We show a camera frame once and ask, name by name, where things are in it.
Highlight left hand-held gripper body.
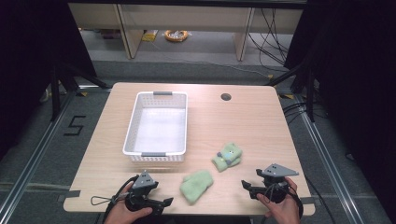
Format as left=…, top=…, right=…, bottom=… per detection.
left=124, top=169, right=160, bottom=213

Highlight bundle of black cables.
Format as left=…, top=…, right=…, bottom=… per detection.
left=247, top=7, right=291, bottom=67

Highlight person's left hand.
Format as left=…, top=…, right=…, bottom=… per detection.
left=104, top=182, right=154, bottom=224

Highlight black floor cables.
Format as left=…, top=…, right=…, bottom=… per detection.
left=281, top=101, right=328, bottom=126

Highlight aluminium floor rail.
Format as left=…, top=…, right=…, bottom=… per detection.
left=0, top=91, right=77, bottom=216
left=293, top=92, right=366, bottom=224

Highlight black curtain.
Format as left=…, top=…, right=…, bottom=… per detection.
left=0, top=0, right=98, bottom=160
left=283, top=0, right=396, bottom=216

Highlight plain green fuzzy sock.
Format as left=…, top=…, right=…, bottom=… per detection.
left=179, top=169, right=215, bottom=205

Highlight black floor cable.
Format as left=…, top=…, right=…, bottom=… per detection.
left=304, top=175, right=338, bottom=224

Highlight yellow cable coil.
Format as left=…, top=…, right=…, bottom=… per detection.
left=163, top=29, right=190, bottom=43

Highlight green fuzzy sock with face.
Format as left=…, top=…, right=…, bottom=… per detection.
left=211, top=142, right=244, bottom=173

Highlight white plastic basket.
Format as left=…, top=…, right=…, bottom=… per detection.
left=121, top=91, right=189, bottom=163

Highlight yellow packet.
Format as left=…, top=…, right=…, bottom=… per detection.
left=141, top=30, right=159, bottom=43

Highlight black metal stand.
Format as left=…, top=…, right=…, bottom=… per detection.
left=49, top=61, right=110, bottom=122
left=264, top=61, right=316, bottom=123

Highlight right hand-held gripper cable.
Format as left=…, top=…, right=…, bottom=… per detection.
left=287, top=184, right=304, bottom=219

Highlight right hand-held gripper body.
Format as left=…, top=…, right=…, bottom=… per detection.
left=257, top=163, right=300, bottom=204

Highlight person's right hand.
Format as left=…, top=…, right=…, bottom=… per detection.
left=256, top=176, right=302, bottom=224

